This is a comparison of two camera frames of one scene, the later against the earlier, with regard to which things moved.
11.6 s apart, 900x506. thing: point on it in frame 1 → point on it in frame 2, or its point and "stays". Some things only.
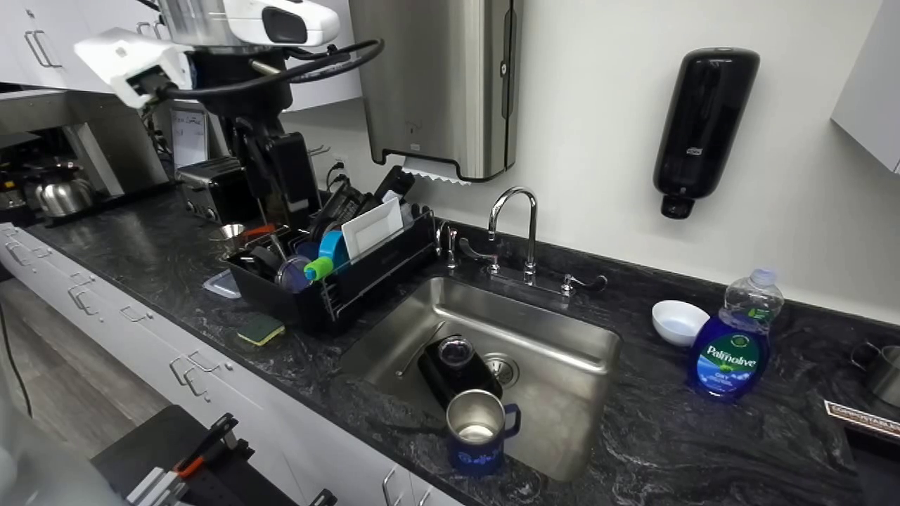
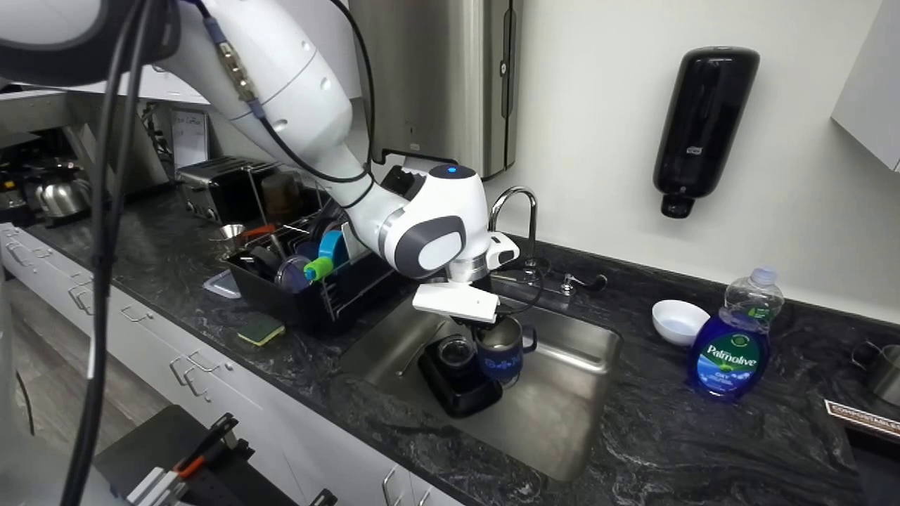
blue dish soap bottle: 733,346 stays
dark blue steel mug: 475,428 → 502,351
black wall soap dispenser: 702,123 stays
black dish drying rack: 332,254 stays
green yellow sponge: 259,331 stays
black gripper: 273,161 → 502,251
